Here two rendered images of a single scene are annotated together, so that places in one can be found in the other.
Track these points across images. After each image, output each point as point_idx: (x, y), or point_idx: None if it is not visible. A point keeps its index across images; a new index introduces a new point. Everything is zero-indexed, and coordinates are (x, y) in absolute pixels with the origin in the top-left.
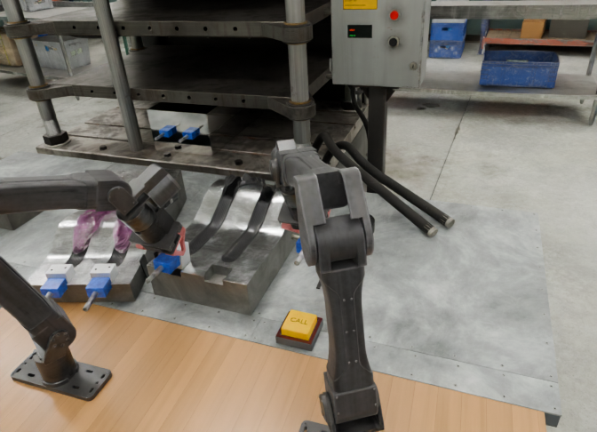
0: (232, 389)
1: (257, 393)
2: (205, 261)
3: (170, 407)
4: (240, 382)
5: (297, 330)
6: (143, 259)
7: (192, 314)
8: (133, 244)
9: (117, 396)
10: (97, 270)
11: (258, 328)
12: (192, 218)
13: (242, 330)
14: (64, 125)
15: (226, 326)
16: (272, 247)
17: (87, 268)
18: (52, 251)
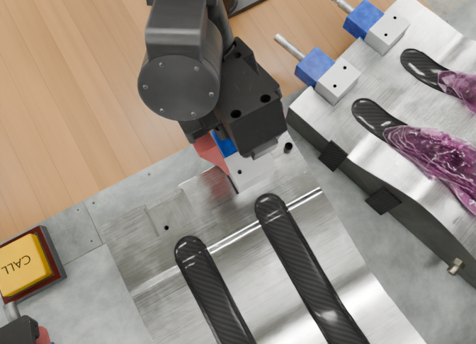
0: (36, 137)
1: (7, 156)
2: (213, 211)
3: (76, 73)
4: (36, 150)
5: (6, 248)
6: (338, 151)
7: (192, 170)
8: (390, 153)
9: (138, 38)
10: (338, 68)
11: (88, 226)
12: (470, 331)
13: (105, 205)
14: None
15: (129, 193)
16: (157, 343)
17: (383, 73)
18: (474, 46)
